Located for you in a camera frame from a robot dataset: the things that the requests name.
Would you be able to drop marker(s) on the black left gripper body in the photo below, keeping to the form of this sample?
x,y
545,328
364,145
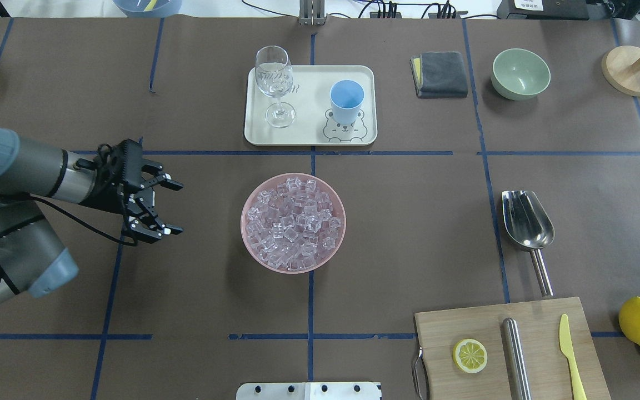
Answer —
x,y
106,195

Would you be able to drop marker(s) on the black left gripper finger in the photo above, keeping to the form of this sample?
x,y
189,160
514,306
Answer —
x,y
162,180
144,225

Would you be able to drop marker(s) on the steel ice scoop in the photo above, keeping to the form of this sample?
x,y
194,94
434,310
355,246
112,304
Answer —
x,y
530,228

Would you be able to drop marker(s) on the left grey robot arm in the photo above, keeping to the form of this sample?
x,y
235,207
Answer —
x,y
33,259

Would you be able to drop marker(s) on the pink bowl of ice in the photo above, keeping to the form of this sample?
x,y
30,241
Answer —
x,y
293,223

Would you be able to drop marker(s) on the light blue plastic cup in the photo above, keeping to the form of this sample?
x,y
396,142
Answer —
x,y
346,98

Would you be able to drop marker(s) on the cream bear serving tray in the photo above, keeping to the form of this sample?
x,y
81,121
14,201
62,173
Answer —
x,y
313,125

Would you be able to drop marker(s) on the clear wine glass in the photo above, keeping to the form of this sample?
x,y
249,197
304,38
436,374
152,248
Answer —
x,y
274,78

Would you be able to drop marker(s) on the blue bowl with fork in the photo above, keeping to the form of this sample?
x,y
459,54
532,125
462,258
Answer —
x,y
149,9

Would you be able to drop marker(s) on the wooden cutting board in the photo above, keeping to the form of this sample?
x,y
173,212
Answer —
x,y
538,325

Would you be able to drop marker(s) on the halved lemon slice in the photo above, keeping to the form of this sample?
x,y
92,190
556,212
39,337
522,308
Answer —
x,y
470,356

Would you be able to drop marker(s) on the green ceramic bowl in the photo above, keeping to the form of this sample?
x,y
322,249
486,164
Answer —
x,y
519,74

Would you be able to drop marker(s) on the yellow plastic knife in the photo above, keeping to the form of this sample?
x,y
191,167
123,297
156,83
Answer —
x,y
566,347

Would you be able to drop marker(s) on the wooden mug tree stand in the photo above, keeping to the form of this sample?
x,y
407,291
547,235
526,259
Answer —
x,y
621,65

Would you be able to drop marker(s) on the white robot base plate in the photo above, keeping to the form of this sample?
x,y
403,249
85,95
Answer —
x,y
310,390

